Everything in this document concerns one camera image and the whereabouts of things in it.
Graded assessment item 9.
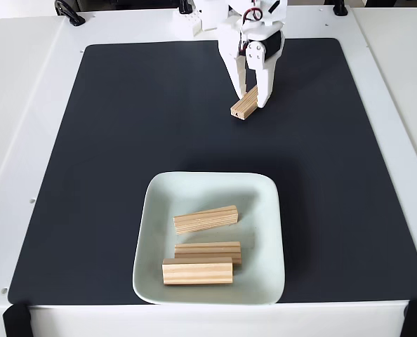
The smooth wooden block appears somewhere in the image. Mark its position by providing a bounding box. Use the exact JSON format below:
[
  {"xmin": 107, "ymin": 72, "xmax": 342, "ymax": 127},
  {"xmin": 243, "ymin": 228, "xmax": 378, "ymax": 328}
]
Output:
[{"xmin": 161, "ymin": 257, "xmax": 234, "ymax": 286}]

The black table mat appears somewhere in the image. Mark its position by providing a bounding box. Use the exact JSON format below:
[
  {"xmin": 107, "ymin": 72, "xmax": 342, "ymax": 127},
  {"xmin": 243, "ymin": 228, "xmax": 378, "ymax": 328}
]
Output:
[{"xmin": 7, "ymin": 37, "xmax": 417, "ymax": 305}]

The pale green square plate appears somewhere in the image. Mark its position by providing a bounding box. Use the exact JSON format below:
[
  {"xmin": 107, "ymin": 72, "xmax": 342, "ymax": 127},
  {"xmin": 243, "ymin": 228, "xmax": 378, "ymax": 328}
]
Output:
[{"xmin": 131, "ymin": 171, "xmax": 286, "ymax": 305}]

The grooved wooden block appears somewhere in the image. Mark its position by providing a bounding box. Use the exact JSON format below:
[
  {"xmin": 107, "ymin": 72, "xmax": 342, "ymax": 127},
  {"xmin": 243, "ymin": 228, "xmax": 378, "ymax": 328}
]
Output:
[
  {"xmin": 174, "ymin": 241, "xmax": 243, "ymax": 266},
  {"xmin": 173, "ymin": 205, "xmax": 239, "ymax": 235},
  {"xmin": 230, "ymin": 86, "xmax": 260, "ymax": 122}
]

